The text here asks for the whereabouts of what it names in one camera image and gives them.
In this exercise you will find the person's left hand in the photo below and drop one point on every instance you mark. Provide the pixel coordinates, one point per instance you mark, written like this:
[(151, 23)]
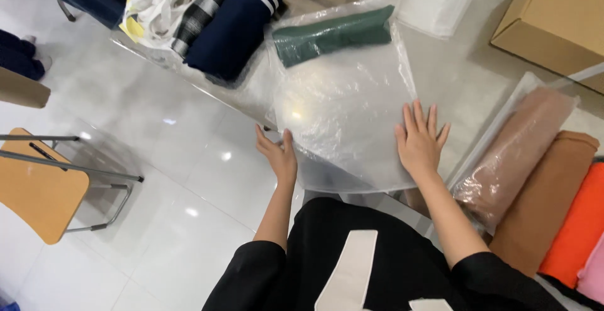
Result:
[(281, 160)]

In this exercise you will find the person's right hand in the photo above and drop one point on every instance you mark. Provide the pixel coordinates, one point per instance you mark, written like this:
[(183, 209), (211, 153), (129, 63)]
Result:
[(419, 148)]

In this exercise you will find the large clear plastic bag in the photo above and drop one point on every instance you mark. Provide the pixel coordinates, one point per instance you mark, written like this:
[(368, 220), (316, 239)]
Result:
[(344, 108)]

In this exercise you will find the tan cloth in plastic bag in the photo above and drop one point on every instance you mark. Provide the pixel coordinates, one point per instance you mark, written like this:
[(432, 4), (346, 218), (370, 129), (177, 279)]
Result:
[(512, 155)]

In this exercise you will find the person's black shirt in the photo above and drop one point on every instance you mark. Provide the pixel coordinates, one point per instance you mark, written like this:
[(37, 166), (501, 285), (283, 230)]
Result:
[(377, 264)]

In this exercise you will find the green folded cloth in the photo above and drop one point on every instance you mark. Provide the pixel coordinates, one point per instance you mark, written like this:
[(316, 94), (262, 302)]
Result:
[(330, 35)]

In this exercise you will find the brown folded cloth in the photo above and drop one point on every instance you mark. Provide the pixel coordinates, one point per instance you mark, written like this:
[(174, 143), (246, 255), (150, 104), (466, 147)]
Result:
[(542, 202)]

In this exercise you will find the navy cloth with white stripes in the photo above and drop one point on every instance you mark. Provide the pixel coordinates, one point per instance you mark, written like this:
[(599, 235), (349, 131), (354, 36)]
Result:
[(236, 27)]

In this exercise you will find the black grey plaid cloth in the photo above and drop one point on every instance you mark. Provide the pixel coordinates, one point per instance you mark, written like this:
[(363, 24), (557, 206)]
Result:
[(200, 13)]

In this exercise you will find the orange folded cloth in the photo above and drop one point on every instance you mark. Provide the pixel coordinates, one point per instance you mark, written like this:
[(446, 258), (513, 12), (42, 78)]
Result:
[(573, 230)]

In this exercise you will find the large cardboard box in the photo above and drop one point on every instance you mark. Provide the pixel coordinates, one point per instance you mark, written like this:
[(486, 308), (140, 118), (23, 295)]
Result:
[(552, 23)]

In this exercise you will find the yellow paper sheet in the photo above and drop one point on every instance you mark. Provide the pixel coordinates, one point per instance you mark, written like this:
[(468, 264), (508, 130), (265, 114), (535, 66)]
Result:
[(132, 27)]

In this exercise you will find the pink folded cloth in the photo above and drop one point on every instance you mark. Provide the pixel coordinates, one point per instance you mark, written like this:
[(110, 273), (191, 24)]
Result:
[(592, 273)]

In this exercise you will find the tan board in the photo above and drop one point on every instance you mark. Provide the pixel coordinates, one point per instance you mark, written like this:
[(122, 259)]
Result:
[(21, 89)]

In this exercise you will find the wooden chair with metal frame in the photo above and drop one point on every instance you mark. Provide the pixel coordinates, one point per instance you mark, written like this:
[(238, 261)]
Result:
[(42, 183)]

